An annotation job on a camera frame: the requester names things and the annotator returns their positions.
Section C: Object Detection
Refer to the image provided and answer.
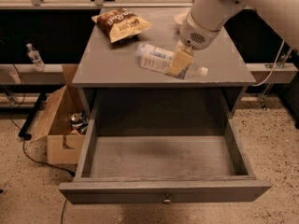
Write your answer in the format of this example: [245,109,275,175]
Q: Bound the clear water bottle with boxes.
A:
[26,43,45,72]

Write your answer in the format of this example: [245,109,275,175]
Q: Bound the brown chip bag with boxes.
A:
[92,8,151,43]

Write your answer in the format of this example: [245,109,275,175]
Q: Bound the metal cans in box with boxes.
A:
[69,112,89,135]

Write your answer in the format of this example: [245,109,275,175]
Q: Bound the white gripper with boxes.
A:
[168,12,220,77]

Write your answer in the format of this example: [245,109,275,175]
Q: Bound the white paper bowl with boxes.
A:
[174,12,187,25]

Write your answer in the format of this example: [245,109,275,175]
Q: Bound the white cable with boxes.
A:
[251,40,286,88]

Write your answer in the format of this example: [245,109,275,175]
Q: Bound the grey drawer cabinet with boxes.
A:
[73,7,254,136]

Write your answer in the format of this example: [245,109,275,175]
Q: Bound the cardboard box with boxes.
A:
[31,64,85,164]

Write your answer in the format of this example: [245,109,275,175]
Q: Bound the open grey top drawer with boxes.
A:
[58,88,274,205]

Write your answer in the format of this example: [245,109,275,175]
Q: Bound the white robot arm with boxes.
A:
[169,0,299,76]

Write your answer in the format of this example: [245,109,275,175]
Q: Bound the black floor cable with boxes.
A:
[0,63,77,224]

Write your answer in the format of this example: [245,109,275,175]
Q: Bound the blue plastic bottle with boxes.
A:
[135,43,208,79]

